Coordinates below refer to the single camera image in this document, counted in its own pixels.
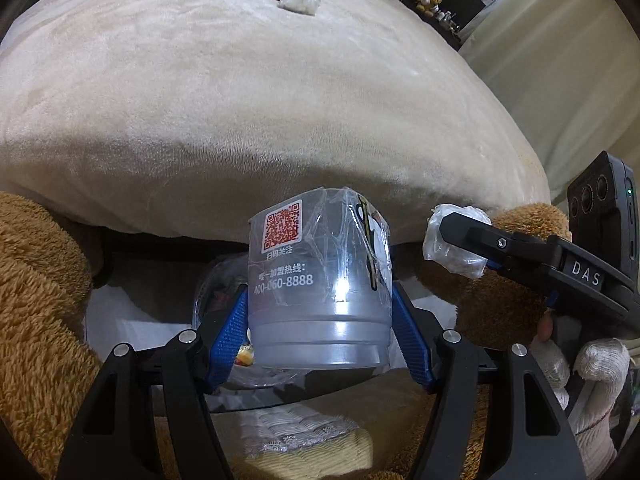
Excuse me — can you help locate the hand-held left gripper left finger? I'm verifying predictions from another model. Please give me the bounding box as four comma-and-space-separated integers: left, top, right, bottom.
55, 285, 251, 480

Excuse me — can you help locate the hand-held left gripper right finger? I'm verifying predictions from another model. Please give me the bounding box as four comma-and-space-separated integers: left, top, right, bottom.
392, 282, 588, 480

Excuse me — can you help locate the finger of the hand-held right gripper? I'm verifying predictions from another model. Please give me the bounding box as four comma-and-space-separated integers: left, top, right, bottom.
439, 212, 563, 286

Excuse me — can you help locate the white tissue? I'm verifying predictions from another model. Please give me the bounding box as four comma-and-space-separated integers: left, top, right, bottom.
421, 203, 493, 281

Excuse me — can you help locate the clear plastic cup cartoon print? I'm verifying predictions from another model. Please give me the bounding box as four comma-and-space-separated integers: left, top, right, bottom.
247, 186, 396, 370

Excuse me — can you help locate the person's right hand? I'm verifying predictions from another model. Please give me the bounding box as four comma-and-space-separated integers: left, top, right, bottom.
530, 310, 632, 466

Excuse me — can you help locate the white embroidered cloth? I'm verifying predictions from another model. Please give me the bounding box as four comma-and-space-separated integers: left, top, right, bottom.
239, 407, 373, 468

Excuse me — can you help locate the cream curtain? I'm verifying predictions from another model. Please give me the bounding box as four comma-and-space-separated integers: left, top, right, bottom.
457, 0, 640, 206

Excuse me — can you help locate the brown plush toy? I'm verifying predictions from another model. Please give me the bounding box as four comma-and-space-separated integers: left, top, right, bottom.
0, 190, 573, 480

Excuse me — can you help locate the beige plush blanket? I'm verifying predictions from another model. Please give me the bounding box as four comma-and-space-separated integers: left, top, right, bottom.
0, 0, 551, 251

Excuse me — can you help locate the cluster of small bottles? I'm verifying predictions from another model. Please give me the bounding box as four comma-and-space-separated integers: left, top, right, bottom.
437, 7, 463, 36

